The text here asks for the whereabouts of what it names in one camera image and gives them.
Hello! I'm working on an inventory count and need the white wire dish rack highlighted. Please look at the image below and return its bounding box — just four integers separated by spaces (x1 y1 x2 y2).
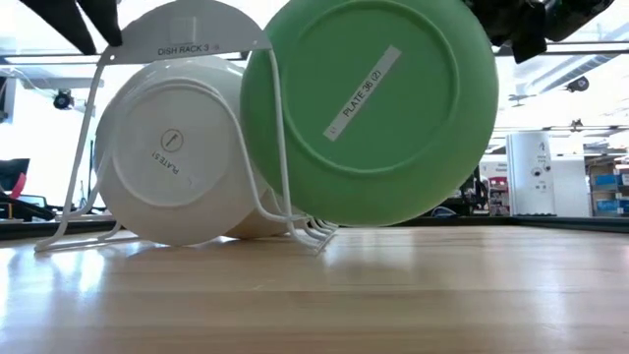
32 0 340 256

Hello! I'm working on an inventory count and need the storage shelf with boxes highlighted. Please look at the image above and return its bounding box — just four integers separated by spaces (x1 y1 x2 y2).
586 160 629 218

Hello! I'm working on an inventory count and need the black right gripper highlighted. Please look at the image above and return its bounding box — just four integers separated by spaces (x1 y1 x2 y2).
464 0 615 64

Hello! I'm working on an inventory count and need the large green plate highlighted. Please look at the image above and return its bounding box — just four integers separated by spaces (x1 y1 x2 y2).
239 0 500 228

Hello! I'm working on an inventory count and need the black aluminium table frame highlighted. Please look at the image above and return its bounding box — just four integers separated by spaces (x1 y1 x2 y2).
0 214 629 242

